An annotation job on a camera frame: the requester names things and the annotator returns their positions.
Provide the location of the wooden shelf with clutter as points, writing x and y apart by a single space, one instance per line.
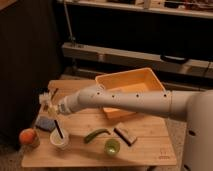
153 6

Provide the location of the metal stand pole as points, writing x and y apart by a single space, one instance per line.
72 38

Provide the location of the dark wooden spatula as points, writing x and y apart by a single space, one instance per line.
53 93

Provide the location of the green cucumber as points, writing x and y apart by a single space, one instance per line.
94 134

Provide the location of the orange peach fruit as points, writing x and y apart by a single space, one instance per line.
28 136

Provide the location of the blue sponge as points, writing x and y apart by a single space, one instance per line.
45 124

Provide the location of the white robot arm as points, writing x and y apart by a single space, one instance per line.
194 107

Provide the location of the green plastic cup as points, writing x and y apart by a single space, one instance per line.
112 147

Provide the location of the dark brown rectangular block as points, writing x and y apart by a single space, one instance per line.
125 135

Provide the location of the grey metal case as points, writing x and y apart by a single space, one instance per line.
136 59

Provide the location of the white paper cup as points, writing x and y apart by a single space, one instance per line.
59 140

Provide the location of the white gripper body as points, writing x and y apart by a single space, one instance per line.
61 108

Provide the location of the orange plastic bin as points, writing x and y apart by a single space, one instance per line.
138 80

